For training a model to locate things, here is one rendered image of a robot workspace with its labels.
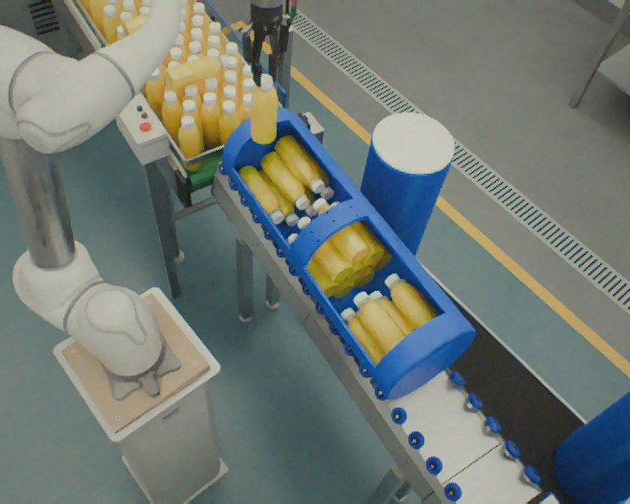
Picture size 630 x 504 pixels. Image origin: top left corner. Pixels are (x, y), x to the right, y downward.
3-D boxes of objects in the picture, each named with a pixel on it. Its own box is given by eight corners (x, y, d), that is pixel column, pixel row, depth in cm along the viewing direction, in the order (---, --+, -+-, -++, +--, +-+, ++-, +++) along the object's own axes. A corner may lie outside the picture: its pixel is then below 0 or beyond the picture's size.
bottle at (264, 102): (281, 136, 179) (284, 83, 163) (264, 149, 176) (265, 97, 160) (262, 123, 181) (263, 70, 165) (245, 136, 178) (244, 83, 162)
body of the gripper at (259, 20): (258, 13, 139) (258, 47, 147) (291, 3, 142) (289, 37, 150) (242, -6, 143) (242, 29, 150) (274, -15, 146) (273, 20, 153)
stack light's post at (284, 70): (275, 216, 320) (284, 33, 229) (271, 210, 321) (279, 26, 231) (282, 213, 321) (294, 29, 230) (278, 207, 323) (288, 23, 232)
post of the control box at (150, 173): (172, 298, 289) (140, 146, 206) (168, 291, 291) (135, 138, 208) (180, 294, 290) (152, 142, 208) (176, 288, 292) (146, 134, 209)
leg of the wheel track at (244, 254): (243, 325, 284) (241, 246, 232) (237, 315, 287) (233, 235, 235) (254, 319, 286) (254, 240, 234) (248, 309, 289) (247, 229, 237)
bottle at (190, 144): (195, 153, 220) (191, 112, 204) (207, 165, 217) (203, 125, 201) (178, 162, 217) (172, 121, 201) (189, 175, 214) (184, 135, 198)
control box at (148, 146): (142, 166, 202) (137, 143, 193) (117, 126, 210) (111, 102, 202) (171, 155, 205) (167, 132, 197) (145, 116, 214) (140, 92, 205)
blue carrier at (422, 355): (379, 413, 168) (395, 373, 144) (224, 189, 206) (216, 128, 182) (462, 361, 177) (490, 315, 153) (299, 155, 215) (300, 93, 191)
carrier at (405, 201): (416, 284, 286) (374, 242, 297) (472, 151, 214) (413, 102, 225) (370, 317, 275) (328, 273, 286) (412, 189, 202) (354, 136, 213)
